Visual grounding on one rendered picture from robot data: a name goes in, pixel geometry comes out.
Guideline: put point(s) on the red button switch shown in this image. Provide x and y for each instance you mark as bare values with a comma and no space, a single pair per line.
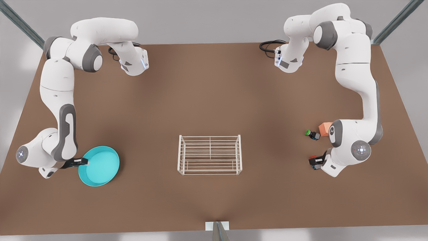
313,162

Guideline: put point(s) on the turquoise plate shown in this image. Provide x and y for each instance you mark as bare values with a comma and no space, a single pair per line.
99,165

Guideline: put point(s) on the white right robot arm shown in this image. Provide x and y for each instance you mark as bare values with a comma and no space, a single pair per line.
57,80

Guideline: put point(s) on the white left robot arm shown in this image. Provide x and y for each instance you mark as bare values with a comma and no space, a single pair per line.
354,70

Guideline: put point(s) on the orange block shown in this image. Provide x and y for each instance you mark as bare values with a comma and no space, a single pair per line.
324,128

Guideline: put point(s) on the green button switch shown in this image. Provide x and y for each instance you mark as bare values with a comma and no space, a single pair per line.
312,134

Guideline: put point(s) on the silver frame post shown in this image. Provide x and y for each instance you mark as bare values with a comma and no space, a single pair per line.
20,22
396,21
218,231

